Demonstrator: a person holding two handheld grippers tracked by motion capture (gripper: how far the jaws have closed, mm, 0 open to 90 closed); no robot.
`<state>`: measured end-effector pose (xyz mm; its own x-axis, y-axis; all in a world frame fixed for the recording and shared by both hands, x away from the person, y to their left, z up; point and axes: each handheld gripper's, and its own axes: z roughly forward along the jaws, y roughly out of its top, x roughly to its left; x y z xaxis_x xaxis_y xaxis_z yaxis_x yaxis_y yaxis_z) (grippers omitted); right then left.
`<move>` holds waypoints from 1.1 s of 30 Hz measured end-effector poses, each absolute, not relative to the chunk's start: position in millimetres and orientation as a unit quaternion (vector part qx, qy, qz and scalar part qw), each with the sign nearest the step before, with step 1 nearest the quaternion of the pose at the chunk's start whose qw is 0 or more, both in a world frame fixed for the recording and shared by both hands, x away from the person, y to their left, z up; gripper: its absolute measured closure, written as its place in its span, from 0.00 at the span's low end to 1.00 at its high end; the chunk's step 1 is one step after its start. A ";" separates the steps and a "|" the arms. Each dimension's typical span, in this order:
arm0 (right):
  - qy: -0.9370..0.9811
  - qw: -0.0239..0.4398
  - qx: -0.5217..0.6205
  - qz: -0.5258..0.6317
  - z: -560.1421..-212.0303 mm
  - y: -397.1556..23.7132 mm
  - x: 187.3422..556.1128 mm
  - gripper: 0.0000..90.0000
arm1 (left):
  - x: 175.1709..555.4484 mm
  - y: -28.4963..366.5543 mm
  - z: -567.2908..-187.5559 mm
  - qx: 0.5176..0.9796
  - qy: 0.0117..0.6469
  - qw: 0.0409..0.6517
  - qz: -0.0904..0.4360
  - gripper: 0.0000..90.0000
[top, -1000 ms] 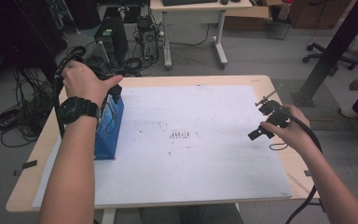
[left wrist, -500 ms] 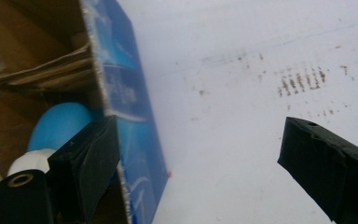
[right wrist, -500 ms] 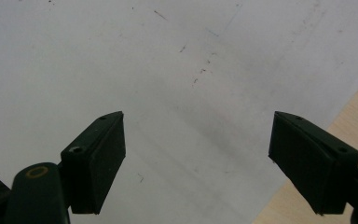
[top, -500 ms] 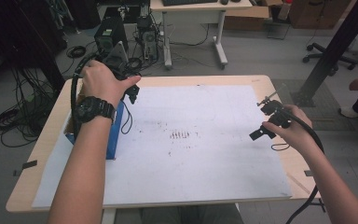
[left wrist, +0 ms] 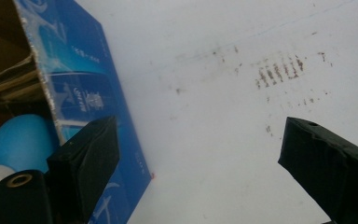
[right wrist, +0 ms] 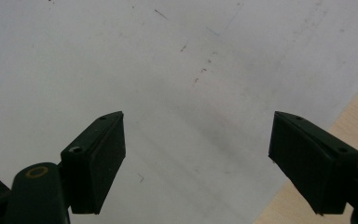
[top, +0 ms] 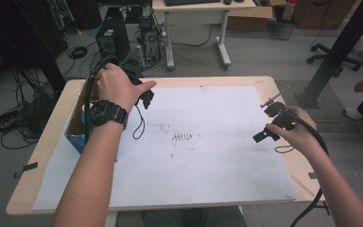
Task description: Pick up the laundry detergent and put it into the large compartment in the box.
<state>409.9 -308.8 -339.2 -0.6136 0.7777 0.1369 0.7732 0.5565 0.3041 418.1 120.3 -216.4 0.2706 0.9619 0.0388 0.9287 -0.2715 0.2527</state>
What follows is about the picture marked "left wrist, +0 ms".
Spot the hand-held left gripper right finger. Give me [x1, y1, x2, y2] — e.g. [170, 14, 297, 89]
[277, 116, 358, 224]

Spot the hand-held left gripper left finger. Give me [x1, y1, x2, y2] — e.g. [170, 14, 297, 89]
[45, 115, 121, 224]

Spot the blue bottle with white cap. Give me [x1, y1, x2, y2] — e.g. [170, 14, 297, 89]
[0, 113, 61, 210]

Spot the blue cardboard box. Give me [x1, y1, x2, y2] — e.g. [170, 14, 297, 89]
[0, 0, 154, 224]

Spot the white board mat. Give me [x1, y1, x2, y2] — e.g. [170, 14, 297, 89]
[74, 0, 358, 224]

